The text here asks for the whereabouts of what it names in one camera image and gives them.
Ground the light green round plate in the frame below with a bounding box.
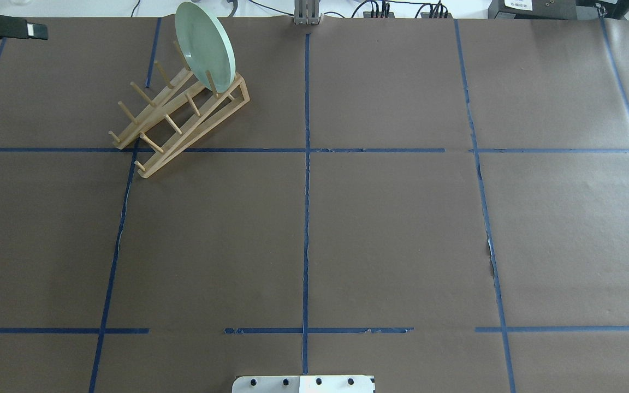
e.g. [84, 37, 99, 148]
[175, 2, 236, 93]

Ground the black equipment box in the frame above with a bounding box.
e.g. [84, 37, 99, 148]
[487, 1, 601, 20]

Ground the wooden dish rack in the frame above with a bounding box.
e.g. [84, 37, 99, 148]
[108, 59, 250, 177]

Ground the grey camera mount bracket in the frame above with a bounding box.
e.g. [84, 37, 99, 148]
[294, 0, 322, 25]

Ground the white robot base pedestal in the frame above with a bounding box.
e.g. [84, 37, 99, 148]
[232, 374, 376, 392]

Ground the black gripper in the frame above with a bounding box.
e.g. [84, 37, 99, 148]
[0, 16, 49, 40]

